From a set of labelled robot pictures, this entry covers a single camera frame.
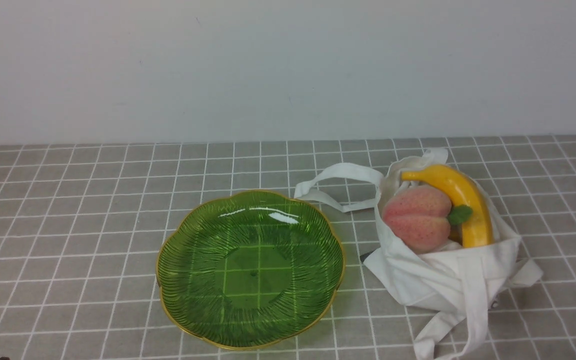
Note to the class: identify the pink peach with leaf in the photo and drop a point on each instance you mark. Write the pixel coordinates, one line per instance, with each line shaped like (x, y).
(423, 217)

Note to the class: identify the white cloth tote bag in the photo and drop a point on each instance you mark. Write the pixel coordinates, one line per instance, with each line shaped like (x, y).
(460, 284)

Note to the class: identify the checkered grey tablecloth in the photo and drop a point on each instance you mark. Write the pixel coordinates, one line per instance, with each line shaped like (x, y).
(81, 227)

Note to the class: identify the green glass plate gold rim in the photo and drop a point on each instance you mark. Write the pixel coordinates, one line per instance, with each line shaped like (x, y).
(250, 270)

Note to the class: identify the yellow banana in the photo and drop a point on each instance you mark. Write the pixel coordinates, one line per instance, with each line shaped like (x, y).
(470, 200)

